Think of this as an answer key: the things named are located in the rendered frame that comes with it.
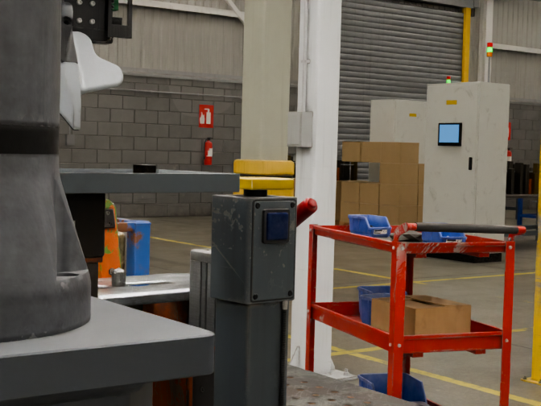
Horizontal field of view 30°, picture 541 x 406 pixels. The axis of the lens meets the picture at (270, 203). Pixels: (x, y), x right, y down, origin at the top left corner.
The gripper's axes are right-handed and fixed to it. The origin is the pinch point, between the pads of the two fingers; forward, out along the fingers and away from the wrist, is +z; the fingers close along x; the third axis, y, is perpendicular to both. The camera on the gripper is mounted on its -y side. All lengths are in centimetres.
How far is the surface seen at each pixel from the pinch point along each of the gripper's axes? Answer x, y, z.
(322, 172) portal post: 349, 255, 13
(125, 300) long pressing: 29.5, 20.2, 20.6
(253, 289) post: 2.2, 23.6, 15.7
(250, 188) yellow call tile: 2.8, 23.2, 5.1
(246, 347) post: 2.8, 23.2, 21.9
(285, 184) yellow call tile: 3.4, 27.8, 4.8
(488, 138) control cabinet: 763, 738, -16
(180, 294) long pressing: 31.1, 28.6, 20.5
